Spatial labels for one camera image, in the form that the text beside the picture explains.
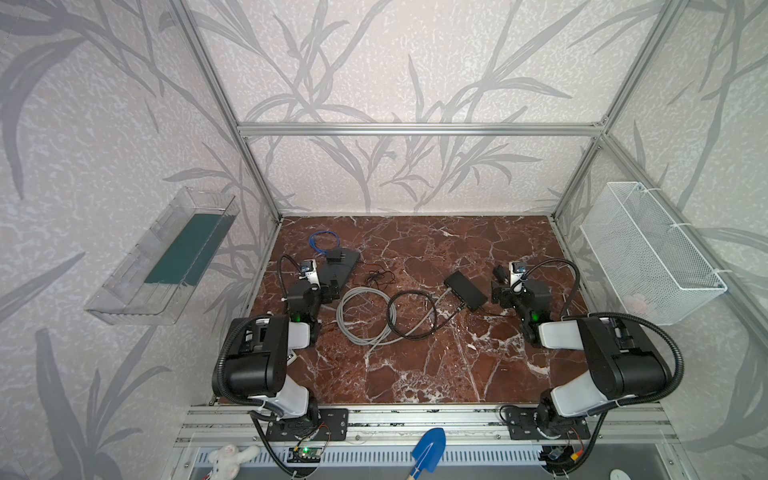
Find blue ethernet cable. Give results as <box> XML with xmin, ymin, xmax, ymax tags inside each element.
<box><xmin>308</xmin><ymin>229</ymin><xmax>342</xmax><ymax>253</ymax></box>

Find small black network switch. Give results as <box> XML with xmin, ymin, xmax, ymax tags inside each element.
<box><xmin>444</xmin><ymin>271</ymin><xmax>488</xmax><ymax>312</ymax></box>

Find grey ethernet cable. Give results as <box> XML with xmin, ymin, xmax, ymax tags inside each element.
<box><xmin>334</xmin><ymin>286</ymin><xmax>451</xmax><ymax>358</ymax></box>

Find black cable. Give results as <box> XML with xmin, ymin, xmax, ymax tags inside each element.
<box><xmin>385</xmin><ymin>290</ymin><xmax>469</xmax><ymax>341</ymax></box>

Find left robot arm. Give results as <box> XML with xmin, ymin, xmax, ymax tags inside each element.
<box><xmin>212</xmin><ymin>280</ymin><xmax>340</xmax><ymax>429</ymax></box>

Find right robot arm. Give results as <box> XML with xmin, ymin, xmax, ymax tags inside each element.
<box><xmin>491</xmin><ymin>262</ymin><xmax>685</xmax><ymax>440</ymax></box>

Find white plush bunny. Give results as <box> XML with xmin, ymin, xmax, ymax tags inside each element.
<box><xmin>206</xmin><ymin>444</ymin><xmax>260</xmax><ymax>480</ymax></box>

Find blue toy shovel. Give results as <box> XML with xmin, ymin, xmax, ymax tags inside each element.
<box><xmin>407</xmin><ymin>427</ymin><xmax>447</xmax><ymax>480</ymax></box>

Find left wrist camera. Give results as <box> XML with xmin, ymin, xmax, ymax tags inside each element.
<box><xmin>299</xmin><ymin>259</ymin><xmax>319</xmax><ymax>285</ymax></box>

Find white wire mesh basket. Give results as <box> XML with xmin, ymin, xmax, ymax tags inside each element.
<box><xmin>580</xmin><ymin>182</ymin><xmax>728</xmax><ymax>326</ymax></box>

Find clear plastic wall bin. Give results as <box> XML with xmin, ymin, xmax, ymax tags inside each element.
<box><xmin>85</xmin><ymin>187</ymin><xmax>240</xmax><ymax>326</ymax></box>

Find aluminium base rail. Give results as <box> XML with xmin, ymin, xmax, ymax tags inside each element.
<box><xmin>174</xmin><ymin>403</ymin><xmax>680</xmax><ymax>448</ymax></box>

